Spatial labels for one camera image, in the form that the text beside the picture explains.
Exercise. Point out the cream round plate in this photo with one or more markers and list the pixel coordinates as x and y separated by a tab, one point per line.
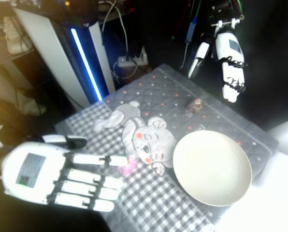
211	169

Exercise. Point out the white column with blue light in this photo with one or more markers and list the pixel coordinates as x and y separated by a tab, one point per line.
52	53

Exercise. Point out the white power strip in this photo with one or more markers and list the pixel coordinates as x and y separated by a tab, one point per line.
125	61

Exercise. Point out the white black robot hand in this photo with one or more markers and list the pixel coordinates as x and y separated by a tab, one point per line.
33	169
231	48

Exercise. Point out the grey quilt with printed bear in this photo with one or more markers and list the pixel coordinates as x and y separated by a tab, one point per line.
158	193

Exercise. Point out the pink candy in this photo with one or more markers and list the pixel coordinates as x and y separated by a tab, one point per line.
128	168

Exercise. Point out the small clear snack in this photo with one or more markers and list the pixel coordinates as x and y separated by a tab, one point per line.
194	105

